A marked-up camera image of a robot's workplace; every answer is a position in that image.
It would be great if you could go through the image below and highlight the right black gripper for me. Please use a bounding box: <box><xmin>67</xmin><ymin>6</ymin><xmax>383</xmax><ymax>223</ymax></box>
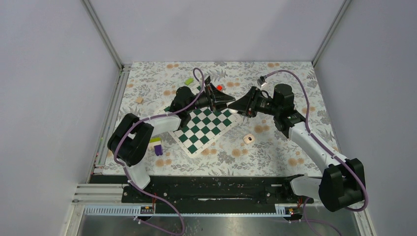
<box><xmin>228</xmin><ymin>86</ymin><xmax>281</xmax><ymax>118</ymax></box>

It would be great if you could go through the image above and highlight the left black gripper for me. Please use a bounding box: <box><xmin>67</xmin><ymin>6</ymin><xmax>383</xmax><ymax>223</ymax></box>
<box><xmin>186</xmin><ymin>84</ymin><xmax>236</xmax><ymax>113</ymax></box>

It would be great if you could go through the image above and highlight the white earbud case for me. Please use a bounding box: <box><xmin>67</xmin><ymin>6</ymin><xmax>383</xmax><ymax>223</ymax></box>
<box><xmin>228</xmin><ymin>108</ymin><xmax>238</xmax><ymax>114</ymax></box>

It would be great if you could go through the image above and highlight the beige earbud charging case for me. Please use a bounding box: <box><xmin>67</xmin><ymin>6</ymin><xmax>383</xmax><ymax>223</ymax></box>
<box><xmin>242</xmin><ymin>134</ymin><xmax>255</xmax><ymax>145</ymax></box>

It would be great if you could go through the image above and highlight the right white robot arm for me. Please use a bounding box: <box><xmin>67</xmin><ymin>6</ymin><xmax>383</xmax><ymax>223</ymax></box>
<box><xmin>228</xmin><ymin>84</ymin><xmax>368</xmax><ymax>212</ymax></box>

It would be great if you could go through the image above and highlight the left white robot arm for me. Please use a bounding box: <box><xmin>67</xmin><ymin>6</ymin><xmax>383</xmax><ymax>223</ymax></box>
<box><xmin>107</xmin><ymin>78</ymin><xmax>235</xmax><ymax>202</ymax></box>

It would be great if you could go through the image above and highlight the green block left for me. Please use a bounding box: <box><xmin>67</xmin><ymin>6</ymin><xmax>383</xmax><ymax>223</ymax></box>
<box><xmin>184</xmin><ymin>78</ymin><xmax>194</xmax><ymax>86</ymax></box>

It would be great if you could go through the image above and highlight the green white chessboard mat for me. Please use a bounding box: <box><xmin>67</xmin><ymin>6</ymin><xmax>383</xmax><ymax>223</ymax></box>
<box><xmin>163</xmin><ymin>85</ymin><xmax>243</xmax><ymax>159</ymax></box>

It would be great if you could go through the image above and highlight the floral patterned table mat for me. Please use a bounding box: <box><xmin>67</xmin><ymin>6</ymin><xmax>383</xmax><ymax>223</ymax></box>
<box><xmin>114</xmin><ymin>61</ymin><xmax>337</xmax><ymax>177</ymax></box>

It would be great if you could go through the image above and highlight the green white purple block stack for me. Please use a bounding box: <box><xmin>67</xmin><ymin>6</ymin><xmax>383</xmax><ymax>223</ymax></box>
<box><xmin>148</xmin><ymin>137</ymin><xmax>163</xmax><ymax>156</ymax></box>

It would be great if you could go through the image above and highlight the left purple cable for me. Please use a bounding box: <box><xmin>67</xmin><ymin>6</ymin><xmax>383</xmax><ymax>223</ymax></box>
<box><xmin>112</xmin><ymin>67</ymin><xmax>206</xmax><ymax>236</ymax></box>

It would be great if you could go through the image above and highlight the purple cable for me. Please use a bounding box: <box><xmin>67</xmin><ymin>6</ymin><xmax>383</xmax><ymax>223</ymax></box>
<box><xmin>264</xmin><ymin>69</ymin><xmax>369</xmax><ymax>236</ymax></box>
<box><xmin>112</xmin><ymin>67</ymin><xmax>206</xmax><ymax>236</ymax></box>

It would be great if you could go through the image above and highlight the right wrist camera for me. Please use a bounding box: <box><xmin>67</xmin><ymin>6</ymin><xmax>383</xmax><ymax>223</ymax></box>
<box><xmin>257</xmin><ymin>76</ymin><xmax>267</xmax><ymax>89</ymax></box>

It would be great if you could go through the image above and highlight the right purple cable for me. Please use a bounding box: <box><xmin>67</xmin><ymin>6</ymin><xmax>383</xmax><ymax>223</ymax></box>
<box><xmin>264</xmin><ymin>69</ymin><xmax>369</xmax><ymax>236</ymax></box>

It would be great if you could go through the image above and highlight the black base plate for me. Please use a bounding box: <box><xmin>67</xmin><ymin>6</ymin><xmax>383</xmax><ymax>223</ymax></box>
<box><xmin>121</xmin><ymin>175</ymin><xmax>315</xmax><ymax>215</ymax></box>

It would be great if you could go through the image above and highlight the white slotted cable duct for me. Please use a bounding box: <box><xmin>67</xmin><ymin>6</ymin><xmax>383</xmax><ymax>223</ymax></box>
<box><xmin>84</xmin><ymin>204</ymin><xmax>294</xmax><ymax>217</ymax></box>

